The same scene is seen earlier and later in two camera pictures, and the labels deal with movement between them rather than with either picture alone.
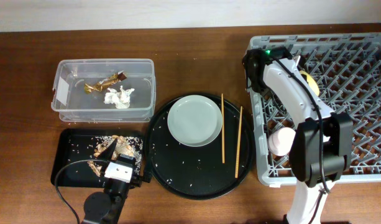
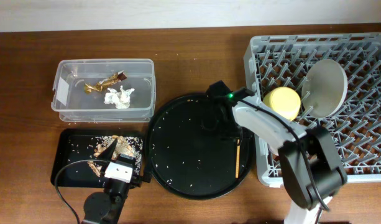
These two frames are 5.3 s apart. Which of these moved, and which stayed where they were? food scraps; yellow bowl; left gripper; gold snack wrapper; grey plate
Moved: yellow bowl; grey plate
Stayed: left gripper; food scraps; gold snack wrapper
